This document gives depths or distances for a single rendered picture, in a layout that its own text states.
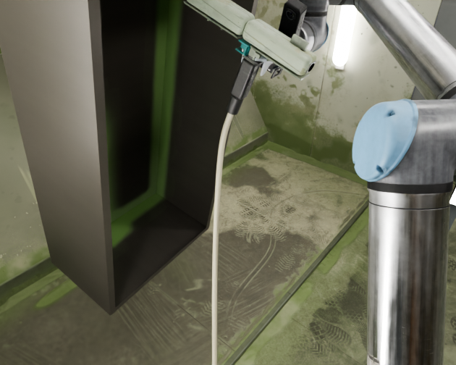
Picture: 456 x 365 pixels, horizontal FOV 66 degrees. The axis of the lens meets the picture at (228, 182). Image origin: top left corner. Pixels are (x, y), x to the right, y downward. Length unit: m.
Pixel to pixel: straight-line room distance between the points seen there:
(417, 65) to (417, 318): 0.44
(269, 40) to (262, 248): 1.66
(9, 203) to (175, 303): 1.03
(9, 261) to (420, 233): 1.96
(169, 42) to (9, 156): 1.17
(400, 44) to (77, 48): 0.64
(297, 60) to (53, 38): 0.49
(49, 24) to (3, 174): 1.45
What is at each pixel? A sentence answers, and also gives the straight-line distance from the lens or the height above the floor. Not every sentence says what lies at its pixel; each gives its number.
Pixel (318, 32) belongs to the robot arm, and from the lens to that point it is 1.02.
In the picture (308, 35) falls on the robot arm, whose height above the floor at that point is 1.43.
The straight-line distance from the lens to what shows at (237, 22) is 0.77.
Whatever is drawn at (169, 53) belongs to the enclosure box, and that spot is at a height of 1.26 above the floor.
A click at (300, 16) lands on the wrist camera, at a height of 1.48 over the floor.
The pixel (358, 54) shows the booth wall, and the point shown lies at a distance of 2.76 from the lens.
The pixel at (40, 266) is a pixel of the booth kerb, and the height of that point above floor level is 0.14.
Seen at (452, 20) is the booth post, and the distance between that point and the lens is 2.59.
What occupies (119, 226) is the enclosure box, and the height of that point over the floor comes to 0.52.
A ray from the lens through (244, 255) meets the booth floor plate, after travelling 2.18.
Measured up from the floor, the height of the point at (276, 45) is 1.45.
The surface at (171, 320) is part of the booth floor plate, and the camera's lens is 1.91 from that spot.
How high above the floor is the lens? 1.61
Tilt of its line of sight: 34 degrees down
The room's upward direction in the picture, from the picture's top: 1 degrees clockwise
